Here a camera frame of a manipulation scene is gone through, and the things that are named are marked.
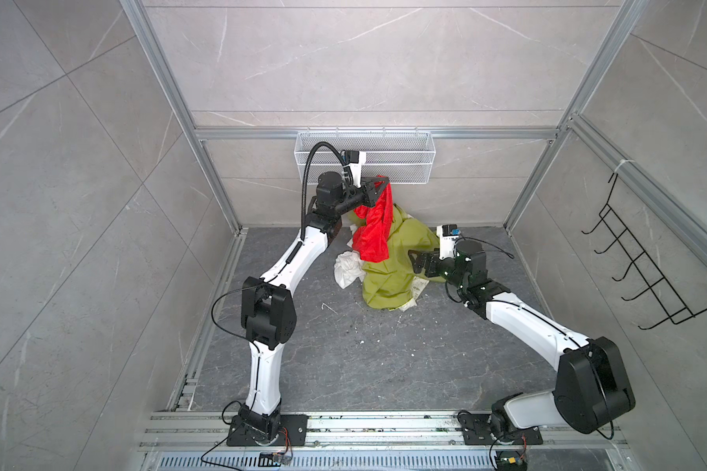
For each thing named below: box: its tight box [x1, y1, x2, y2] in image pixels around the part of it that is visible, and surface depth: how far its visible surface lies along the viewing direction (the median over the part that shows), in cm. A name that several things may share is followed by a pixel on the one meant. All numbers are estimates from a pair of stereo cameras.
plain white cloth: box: [333, 249, 367, 290], surface depth 106 cm
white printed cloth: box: [399, 274, 430, 313], surface depth 103 cm
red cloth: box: [352, 182, 394, 264], surface depth 87 cm
